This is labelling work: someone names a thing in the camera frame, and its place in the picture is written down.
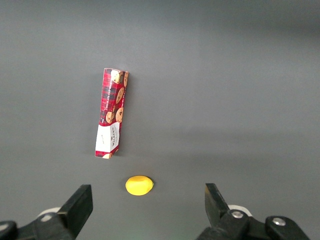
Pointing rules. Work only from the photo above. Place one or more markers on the yellow lemon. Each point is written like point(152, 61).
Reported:
point(138, 185)

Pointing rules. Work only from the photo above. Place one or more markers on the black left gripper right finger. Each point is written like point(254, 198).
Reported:
point(215, 207)

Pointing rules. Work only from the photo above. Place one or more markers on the red tartan cookie box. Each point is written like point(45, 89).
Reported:
point(112, 110)

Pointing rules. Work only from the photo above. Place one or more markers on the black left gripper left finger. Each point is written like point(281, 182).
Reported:
point(77, 210)

